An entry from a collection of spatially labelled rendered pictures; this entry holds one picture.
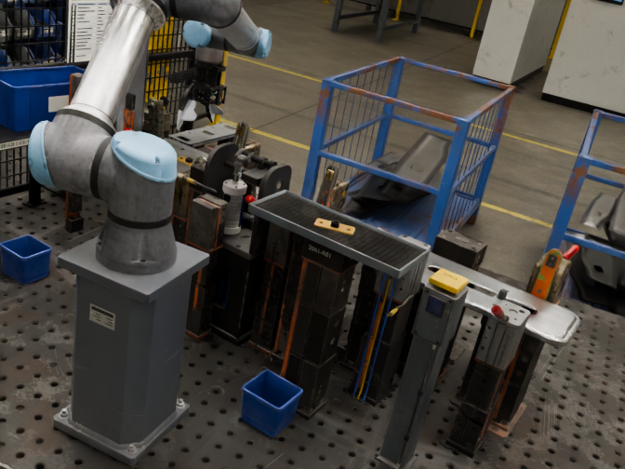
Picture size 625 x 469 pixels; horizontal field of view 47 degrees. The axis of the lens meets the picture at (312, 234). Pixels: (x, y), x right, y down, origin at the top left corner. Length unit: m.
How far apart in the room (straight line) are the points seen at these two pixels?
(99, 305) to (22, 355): 0.47
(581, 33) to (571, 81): 0.58
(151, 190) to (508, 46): 8.48
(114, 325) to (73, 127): 0.37
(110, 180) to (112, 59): 0.26
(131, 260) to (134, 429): 0.37
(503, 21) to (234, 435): 8.36
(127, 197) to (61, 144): 0.15
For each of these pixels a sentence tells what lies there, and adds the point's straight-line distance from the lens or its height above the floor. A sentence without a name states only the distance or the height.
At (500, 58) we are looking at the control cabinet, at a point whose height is 0.38.
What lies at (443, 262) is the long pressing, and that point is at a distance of 1.84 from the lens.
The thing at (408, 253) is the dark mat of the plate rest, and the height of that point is 1.16.
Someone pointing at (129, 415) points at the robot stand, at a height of 0.80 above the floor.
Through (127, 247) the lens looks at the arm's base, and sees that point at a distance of 1.32.
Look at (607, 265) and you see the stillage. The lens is 4.13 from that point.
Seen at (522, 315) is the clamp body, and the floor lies 1.06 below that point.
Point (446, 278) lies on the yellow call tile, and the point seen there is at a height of 1.16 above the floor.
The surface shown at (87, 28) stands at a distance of 2.51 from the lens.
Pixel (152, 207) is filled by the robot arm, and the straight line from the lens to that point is 1.30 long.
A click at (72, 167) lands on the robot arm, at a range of 1.32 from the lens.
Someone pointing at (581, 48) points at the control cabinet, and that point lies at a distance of 9.50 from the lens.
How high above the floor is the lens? 1.77
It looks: 25 degrees down
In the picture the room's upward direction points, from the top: 11 degrees clockwise
